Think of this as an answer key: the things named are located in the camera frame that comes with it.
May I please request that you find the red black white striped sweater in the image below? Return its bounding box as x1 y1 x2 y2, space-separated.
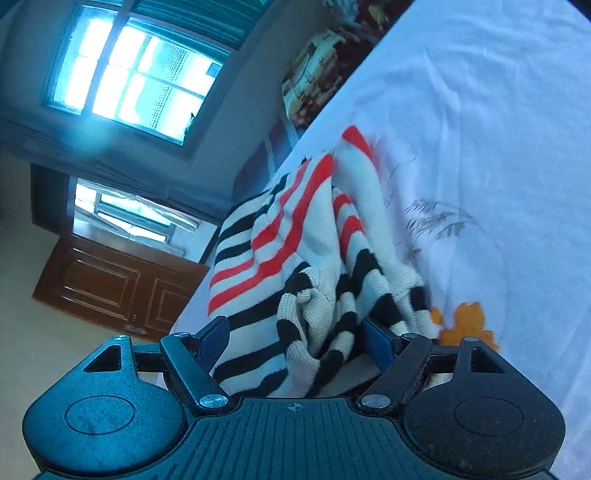
208 127 437 398

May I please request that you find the white floral bed sheet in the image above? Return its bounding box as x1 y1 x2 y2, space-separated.
180 1 590 479

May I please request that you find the striped purple mattress sheet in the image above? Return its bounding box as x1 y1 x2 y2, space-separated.
232 118 301 203

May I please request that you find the colourful floral cloth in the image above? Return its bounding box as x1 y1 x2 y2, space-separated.
322 0 413 30

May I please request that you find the window with teal curtain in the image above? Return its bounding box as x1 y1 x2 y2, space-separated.
47 1 267 145

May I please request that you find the brown wooden door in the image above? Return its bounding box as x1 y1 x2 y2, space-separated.
33 234 208 341

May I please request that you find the folded patterned blanket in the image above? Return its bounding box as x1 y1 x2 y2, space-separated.
281 28 377 130

